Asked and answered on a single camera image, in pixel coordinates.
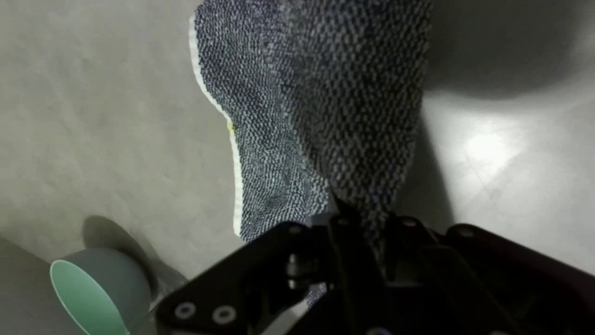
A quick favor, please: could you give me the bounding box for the grey blue striped towel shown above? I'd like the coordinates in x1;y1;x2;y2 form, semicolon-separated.
187;0;435;246

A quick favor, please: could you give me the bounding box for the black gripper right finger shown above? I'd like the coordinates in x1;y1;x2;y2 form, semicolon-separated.
368;213;595;335

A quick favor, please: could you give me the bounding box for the mint green bowl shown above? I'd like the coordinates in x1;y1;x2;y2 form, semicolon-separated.
48;246;154;335

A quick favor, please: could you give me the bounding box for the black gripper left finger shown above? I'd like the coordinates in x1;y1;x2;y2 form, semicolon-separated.
152;192;373;335

